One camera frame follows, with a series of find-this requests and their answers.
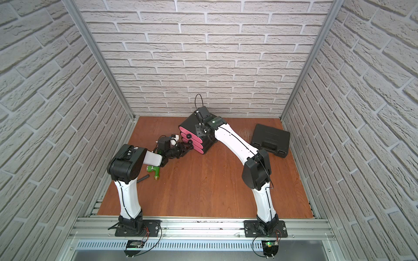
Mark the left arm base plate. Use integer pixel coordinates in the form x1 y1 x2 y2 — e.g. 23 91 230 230
115 219 161 237

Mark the controller box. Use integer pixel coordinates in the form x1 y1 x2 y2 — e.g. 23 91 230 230
261 240 279 258
124 240 145 257

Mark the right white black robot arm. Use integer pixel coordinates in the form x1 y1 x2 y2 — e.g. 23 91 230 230
196 116 279 235

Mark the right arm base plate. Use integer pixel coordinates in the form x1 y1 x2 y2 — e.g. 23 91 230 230
243 220 288 238

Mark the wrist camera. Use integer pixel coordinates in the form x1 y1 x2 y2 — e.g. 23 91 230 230
157 134 179 151
194 106 213 125

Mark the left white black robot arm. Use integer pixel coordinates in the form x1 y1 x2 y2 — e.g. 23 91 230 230
107 142 193 230

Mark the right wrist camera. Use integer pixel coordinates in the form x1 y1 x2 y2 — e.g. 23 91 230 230
194 106 213 125

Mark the black pink drawer cabinet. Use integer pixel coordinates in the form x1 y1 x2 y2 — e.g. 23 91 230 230
179 113 217 154

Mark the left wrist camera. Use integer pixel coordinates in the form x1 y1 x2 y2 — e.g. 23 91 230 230
157 134 179 151

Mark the aluminium front rail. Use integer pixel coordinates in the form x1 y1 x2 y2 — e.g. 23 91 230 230
69 215 336 241

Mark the black plastic tool case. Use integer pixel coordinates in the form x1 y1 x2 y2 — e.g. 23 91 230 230
250 124 291 158

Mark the left controller box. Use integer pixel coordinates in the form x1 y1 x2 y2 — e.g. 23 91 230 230
124 240 145 257

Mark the right controller box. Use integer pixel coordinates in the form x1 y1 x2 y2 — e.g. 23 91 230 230
261 240 279 258

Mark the green toy drill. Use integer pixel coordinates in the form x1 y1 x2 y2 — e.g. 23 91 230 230
147 165 160 181

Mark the black handled hammer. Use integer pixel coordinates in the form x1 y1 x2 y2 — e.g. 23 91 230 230
137 175 150 183

